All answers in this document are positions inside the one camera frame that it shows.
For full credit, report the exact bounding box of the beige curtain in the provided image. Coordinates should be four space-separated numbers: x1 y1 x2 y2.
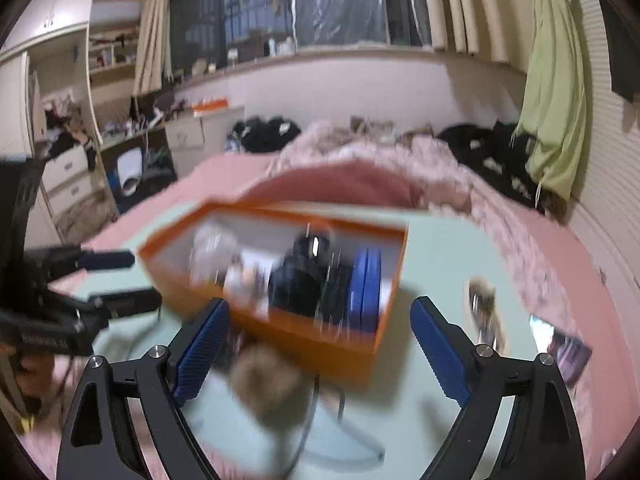
416 0 533 73

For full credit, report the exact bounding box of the clear bubble wrap bag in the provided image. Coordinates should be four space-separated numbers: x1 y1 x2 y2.
189 222 240 284

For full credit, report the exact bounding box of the brown fluffy pompom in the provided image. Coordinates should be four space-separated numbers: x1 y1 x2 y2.
228 344 311 427

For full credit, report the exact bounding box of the small orange box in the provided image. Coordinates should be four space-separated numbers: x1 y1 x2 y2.
192 98 229 115

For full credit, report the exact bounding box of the black clothes pile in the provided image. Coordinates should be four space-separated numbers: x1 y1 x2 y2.
437 122 537 209
224 116 302 154

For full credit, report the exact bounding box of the white drawer cabinet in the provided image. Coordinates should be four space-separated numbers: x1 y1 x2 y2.
165 106 244 179

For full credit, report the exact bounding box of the chibi figure toy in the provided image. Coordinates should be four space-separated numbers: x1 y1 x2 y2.
222 255 267 308

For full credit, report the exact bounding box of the small figure keychain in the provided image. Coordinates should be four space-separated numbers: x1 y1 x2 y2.
465 276 506 353

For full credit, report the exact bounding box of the green hanging garment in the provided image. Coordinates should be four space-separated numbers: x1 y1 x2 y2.
514 0 588 200

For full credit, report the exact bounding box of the black knitted pouch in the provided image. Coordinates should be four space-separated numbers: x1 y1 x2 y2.
317 261 352 325

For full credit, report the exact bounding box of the black clothes pile left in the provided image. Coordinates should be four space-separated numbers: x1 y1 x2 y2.
224 116 302 154

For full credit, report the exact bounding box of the orange cardboard storage box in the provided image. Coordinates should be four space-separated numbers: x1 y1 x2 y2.
139 200 408 385

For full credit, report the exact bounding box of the black clothes pile right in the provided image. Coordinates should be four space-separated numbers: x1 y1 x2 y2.
437 122 537 209

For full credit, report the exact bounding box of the black drawstring pouch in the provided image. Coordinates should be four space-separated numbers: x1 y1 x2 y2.
268 252 324 318

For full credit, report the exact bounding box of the pink floral bed blanket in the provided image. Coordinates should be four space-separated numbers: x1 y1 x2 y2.
19 121 640 480

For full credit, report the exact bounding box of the blue round case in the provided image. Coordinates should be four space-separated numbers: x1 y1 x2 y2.
347 247 382 335

